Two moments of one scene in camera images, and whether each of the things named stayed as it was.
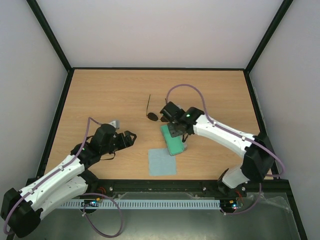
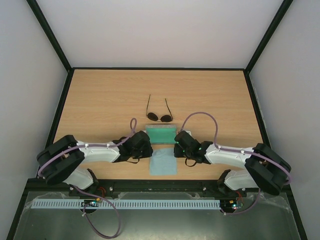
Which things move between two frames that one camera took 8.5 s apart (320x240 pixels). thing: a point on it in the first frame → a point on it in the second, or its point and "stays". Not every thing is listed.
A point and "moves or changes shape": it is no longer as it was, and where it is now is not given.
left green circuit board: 90,203 stays
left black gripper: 129,142 → 148,152
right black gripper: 176,127 → 178,151
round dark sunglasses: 153,116 stays
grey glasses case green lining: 175,144 moves or changes shape
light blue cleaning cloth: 161,162 stays
